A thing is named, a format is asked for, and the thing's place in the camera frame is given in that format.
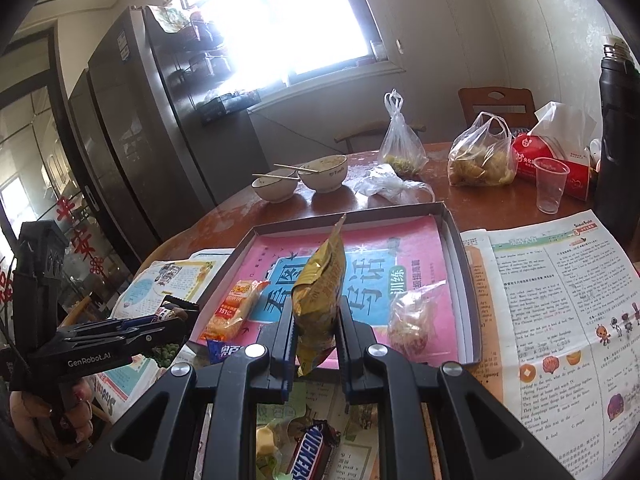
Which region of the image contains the brown chocolate bar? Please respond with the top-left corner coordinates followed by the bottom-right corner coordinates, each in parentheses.
top-left (287, 420), bottom-right (343, 480)

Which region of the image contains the shallow grey cardboard box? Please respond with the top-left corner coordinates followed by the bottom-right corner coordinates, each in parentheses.
top-left (187, 201), bottom-right (483, 366)

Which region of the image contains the brown wooden chair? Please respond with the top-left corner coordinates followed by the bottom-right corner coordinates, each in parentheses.
top-left (458, 87), bottom-right (536, 131)

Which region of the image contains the tall clear plastic bag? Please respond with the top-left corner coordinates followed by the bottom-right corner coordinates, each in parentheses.
top-left (378, 90), bottom-right (430, 178)

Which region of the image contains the black thermos bottle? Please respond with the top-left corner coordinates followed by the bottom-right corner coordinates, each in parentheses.
top-left (592, 35), bottom-right (640, 266)

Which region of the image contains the large text newspaper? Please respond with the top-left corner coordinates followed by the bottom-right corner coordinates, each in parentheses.
top-left (460, 210), bottom-right (640, 480)

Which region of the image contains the large white bowl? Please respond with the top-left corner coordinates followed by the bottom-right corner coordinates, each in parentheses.
top-left (298, 155), bottom-right (348, 193)

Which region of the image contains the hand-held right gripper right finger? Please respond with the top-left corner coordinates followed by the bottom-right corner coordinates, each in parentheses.
top-left (337, 306), bottom-right (576, 480)

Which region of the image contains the person's left hand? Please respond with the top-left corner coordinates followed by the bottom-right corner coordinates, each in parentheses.
top-left (9, 381), bottom-right (97, 450)

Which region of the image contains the bright window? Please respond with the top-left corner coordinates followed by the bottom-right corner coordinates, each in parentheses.
top-left (165, 0), bottom-right (406, 86)

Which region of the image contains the crumpled clear plastic bag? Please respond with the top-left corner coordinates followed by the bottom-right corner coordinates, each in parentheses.
top-left (354, 164), bottom-right (435, 204)

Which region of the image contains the small white bowl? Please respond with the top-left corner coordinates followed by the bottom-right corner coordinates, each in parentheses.
top-left (251, 170), bottom-right (300, 204)

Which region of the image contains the pink book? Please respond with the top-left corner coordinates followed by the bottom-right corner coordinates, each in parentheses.
top-left (197, 214), bottom-right (458, 361)

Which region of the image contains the glass door with red decorations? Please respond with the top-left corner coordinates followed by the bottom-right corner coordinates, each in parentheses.
top-left (0, 30), bottom-right (131, 361)

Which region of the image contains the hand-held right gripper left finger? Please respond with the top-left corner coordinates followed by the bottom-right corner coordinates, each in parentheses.
top-left (65, 307), bottom-right (301, 480)

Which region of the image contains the orange cracker packet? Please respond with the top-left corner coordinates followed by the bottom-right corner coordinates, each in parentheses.
top-left (200, 280), bottom-right (271, 343)

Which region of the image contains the blue candy wrapper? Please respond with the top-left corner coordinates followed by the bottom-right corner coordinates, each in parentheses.
top-left (206, 338), bottom-right (251, 365)

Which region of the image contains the newspaper with food photos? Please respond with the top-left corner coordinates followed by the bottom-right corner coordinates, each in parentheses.
top-left (255, 380), bottom-right (388, 480)

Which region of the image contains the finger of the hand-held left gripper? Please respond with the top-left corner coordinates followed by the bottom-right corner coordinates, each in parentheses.
top-left (102, 315), bottom-right (191, 337)
top-left (124, 332), bottom-right (189, 360)

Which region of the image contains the clear plastic cup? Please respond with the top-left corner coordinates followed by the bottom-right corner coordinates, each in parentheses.
top-left (533, 157), bottom-right (571, 214)

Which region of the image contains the plastic bag of fried food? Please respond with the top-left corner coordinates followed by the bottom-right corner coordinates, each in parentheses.
top-left (447, 111), bottom-right (518, 187)

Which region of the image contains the red tissue pack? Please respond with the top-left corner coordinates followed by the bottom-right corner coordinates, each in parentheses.
top-left (511, 101), bottom-right (598, 201)

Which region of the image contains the dark grey refrigerator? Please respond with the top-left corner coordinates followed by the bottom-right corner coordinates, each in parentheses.
top-left (67, 6), bottom-right (271, 261)

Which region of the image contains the yellow candy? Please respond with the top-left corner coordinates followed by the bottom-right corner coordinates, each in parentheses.
top-left (256, 422), bottom-right (281, 468)

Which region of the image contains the yellow snack packet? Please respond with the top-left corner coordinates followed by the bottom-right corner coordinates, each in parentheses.
top-left (291, 212), bottom-right (347, 377)

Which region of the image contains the clear bag of snacks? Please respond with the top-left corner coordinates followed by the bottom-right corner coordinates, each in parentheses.
top-left (387, 280), bottom-right (447, 358)

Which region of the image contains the floral cloth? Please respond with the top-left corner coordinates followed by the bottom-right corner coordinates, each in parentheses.
top-left (145, 4), bottom-right (193, 33)

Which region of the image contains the colourful children's newspaper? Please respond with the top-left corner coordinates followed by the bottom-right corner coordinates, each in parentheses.
top-left (90, 249), bottom-right (236, 426)

